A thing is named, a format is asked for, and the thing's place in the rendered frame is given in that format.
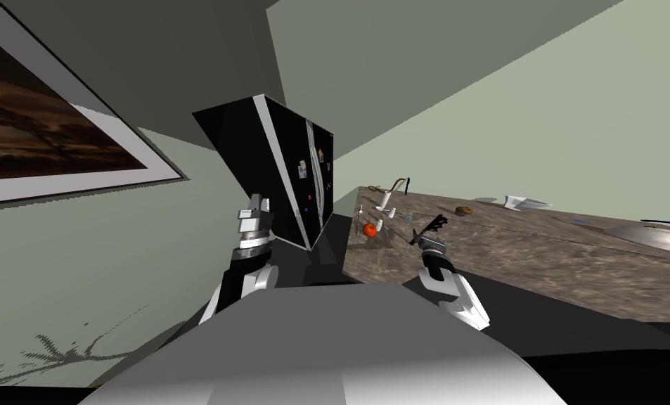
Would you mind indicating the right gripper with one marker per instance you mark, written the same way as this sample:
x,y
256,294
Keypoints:
x,y
431,245

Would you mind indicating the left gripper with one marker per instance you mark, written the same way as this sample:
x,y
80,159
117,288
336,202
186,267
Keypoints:
x,y
255,220

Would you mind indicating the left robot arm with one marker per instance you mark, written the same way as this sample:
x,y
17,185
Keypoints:
x,y
243,281

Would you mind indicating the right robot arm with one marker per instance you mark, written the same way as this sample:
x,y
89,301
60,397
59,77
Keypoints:
x,y
453,289

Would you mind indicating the black fridge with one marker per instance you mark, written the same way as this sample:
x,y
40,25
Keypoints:
x,y
289,180

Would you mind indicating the brown round cookie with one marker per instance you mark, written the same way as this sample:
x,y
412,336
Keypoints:
x,y
464,211

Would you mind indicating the white bottle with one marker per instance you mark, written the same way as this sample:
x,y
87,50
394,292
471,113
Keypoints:
x,y
384,200

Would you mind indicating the red tomato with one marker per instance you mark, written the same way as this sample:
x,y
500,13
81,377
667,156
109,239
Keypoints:
x,y
370,229

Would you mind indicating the white folded paper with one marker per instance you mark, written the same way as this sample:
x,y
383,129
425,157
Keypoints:
x,y
521,202

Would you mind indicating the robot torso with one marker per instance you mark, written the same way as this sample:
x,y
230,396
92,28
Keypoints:
x,y
323,349

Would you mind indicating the silver sink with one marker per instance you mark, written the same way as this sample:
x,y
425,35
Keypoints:
x,y
658,237

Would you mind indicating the brown framed wall picture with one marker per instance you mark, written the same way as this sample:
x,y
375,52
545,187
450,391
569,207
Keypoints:
x,y
36,124

